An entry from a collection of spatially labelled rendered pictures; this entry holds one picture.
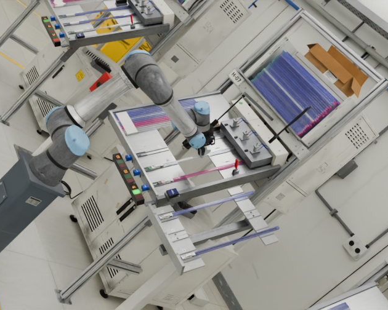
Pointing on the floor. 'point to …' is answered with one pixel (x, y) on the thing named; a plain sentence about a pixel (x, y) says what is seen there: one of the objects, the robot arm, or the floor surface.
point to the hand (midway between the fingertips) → (199, 155)
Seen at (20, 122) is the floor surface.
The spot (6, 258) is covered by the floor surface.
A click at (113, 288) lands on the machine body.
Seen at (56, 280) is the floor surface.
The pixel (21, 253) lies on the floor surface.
